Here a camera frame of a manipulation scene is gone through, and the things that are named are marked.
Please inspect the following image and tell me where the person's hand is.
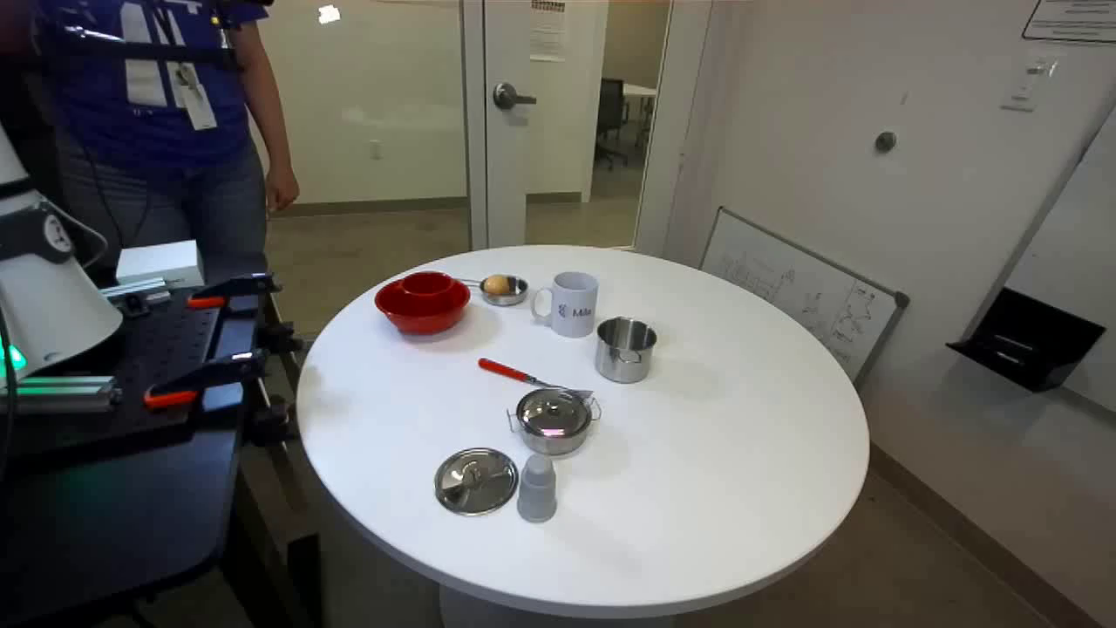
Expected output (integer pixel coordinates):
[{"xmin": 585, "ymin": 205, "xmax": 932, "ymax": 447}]
[{"xmin": 266, "ymin": 161, "xmax": 303, "ymax": 221}]

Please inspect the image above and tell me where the steel pot lid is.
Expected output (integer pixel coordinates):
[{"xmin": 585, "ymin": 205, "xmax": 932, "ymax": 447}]
[
  {"xmin": 433, "ymin": 445, "xmax": 523, "ymax": 518},
  {"xmin": 511, "ymin": 385, "xmax": 597, "ymax": 441}
]

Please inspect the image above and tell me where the person's bare forearm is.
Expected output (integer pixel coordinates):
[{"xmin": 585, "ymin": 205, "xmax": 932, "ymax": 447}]
[{"xmin": 233, "ymin": 17, "xmax": 295, "ymax": 176}]

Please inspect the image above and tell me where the tall steel pot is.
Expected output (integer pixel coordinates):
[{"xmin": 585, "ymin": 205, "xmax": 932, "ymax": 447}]
[{"xmin": 591, "ymin": 315, "xmax": 663, "ymax": 389}]

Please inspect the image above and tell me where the small translucent plastic cup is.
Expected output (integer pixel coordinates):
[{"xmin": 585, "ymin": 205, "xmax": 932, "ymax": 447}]
[{"xmin": 511, "ymin": 452, "xmax": 562, "ymax": 528}]

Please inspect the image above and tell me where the white ID badge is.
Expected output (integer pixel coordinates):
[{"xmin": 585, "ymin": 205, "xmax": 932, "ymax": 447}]
[{"xmin": 163, "ymin": 61, "xmax": 223, "ymax": 136}]

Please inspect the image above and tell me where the white box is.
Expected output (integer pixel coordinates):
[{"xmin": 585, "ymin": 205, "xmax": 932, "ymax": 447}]
[{"xmin": 110, "ymin": 236, "xmax": 210, "ymax": 293}]

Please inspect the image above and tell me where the person in blue shirt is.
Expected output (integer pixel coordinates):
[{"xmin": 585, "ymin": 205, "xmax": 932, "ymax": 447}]
[{"xmin": 0, "ymin": 0, "xmax": 303, "ymax": 290}]

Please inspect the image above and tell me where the red bowl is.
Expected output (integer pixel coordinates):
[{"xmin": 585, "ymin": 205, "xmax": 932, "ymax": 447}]
[{"xmin": 373, "ymin": 268, "xmax": 473, "ymax": 342}]

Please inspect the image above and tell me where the small steel bowl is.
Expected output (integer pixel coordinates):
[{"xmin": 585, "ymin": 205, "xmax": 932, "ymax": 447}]
[{"xmin": 478, "ymin": 271, "xmax": 534, "ymax": 310}]

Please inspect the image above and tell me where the silver metal bar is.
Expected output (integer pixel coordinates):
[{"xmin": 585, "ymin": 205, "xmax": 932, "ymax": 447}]
[{"xmin": 0, "ymin": 375, "xmax": 124, "ymax": 419}]

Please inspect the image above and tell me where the white mug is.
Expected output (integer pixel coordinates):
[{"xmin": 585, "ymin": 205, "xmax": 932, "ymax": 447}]
[{"xmin": 525, "ymin": 268, "xmax": 603, "ymax": 342}]

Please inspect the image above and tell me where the black cart table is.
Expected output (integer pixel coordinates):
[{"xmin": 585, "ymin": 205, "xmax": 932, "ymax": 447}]
[{"xmin": 0, "ymin": 285, "xmax": 319, "ymax": 628}]

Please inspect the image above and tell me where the black clamp with orange handle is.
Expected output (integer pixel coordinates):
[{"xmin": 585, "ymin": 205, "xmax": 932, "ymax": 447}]
[
  {"xmin": 139, "ymin": 345, "xmax": 271, "ymax": 417},
  {"xmin": 108, "ymin": 268, "xmax": 283, "ymax": 317}
]

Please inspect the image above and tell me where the metal door handle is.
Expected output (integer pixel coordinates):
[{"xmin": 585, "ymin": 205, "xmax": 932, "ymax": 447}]
[{"xmin": 489, "ymin": 79, "xmax": 540, "ymax": 117}]

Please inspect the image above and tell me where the red-handled metal utensil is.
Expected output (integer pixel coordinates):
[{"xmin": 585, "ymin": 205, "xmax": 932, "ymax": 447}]
[{"xmin": 473, "ymin": 352, "xmax": 597, "ymax": 403}]

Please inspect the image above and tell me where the small steel pot with handles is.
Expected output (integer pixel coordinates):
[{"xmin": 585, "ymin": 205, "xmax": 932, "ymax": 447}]
[{"xmin": 500, "ymin": 392, "xmax": 603, "ymax": 460}]

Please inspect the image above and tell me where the whiteboard leaning on wall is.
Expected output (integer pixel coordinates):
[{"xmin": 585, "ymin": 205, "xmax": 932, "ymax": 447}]
[{"xmin": 697, "ymin": 205, "xmax": 914, "ymax": 385}]

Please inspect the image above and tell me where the white light switch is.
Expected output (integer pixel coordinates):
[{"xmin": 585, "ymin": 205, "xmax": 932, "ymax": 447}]
[{"xmin": 996, "ymin": 55, "xmax": 1063, "ymax": 119}]

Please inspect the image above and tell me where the black wall tray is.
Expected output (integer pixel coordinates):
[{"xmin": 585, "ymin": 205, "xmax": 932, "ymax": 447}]
[{"xmin": 945, "ymin": 285, "xmax": 1110, "ymax": 393}]

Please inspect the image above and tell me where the framed wall sign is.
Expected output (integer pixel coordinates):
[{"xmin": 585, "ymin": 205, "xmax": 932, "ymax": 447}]
[{"xmin": 1021, "ymin": 0, "xmax": 1116, "ymax": 50}]

